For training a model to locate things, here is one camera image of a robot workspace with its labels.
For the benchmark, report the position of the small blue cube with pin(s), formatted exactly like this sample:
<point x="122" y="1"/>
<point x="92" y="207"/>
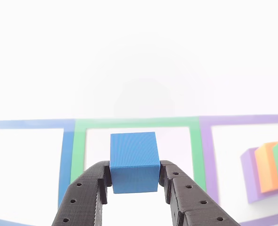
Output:
<point x="134" y="162"/>

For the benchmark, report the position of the blue tape square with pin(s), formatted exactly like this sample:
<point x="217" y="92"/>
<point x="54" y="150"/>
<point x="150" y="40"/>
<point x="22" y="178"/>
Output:
<point x="67" y="153"/>

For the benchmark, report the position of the green tape square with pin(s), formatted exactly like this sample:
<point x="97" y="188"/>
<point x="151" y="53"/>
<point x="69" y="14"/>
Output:
<point x="78" y="146"/>

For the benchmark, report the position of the purple tape square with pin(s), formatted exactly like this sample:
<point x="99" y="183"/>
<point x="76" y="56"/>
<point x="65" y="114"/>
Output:
<point x="207" y="153"/>

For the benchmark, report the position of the purple block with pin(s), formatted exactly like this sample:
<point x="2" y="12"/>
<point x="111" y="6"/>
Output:
<point x="249" y="179"/>

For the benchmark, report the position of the orange block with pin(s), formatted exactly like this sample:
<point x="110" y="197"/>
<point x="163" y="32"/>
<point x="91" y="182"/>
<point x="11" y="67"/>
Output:
<point x="265" y="169"/>

